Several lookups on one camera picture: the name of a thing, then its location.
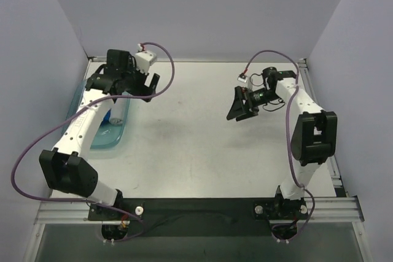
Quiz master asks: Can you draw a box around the blue microfibre towel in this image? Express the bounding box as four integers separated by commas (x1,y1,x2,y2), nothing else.
103,110,111,124

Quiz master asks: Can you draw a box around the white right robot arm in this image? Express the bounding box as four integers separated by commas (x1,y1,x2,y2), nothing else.
226,67,338,219

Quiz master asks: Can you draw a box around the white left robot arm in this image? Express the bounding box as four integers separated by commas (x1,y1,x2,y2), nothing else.
39,49,160,220

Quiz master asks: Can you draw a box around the translucent blue plastic tray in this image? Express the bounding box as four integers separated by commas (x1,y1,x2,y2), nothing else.
66,80,130,150

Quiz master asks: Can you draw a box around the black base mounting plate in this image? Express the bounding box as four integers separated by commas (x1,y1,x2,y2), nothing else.
88,196,309,239

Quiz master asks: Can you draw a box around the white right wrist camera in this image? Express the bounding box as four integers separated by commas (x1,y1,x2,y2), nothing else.
237,73,249,83

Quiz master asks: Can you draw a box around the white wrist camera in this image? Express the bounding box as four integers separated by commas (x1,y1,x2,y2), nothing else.
134,50,157,73
237,73,249,83

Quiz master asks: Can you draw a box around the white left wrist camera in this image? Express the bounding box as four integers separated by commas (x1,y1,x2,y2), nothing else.
134,50,157,73

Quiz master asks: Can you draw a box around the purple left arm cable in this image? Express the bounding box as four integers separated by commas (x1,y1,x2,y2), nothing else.
10,42,176,242

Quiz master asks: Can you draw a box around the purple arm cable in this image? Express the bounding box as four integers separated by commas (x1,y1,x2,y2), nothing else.
244,49,315,241
10,42,176,242

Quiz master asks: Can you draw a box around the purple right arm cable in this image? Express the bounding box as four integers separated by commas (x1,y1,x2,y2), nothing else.
244,49,315,241

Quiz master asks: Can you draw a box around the front aluminium frame rail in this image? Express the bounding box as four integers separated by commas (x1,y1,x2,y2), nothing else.
35,197,364,224

